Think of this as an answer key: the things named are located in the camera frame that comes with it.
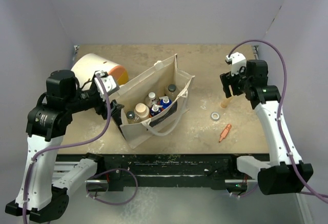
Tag orange bottle blue pump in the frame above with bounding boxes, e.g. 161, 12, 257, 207
159, 96, 172, 110

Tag canvas tote bag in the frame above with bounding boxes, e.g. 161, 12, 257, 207
110, 54, 194, 149

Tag beige tube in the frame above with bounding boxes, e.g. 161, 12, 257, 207
220, 97, 233, 108

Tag white bottle beige cap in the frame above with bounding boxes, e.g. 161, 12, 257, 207
134, 103, 150, 121

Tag clear square bottle dark cap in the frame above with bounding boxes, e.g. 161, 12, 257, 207
165, 84, 180, 102

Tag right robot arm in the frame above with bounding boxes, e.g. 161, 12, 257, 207
220, 57, 313, 195

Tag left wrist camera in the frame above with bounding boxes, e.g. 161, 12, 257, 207
94, 70, 120, 101

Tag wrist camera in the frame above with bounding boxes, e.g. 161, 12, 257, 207
94, 70, 120, 101
225, 52, 247, 76

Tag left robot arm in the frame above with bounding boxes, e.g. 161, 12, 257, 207
5, 70, 119, 223

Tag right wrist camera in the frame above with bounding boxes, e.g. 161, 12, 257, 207
225, 52, 247, 76

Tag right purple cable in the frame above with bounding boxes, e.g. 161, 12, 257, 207
228, 39, 328, 199

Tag white round container orange lid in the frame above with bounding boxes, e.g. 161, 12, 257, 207
71, 53, 129, 85

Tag small clear bottle white cap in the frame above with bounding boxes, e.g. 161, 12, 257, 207
145, 92, 158, 109

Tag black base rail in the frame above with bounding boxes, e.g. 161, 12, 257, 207
53, 153, 257, 195

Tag small square bottle dark cap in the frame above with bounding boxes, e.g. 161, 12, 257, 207
126, 111, 140, 124

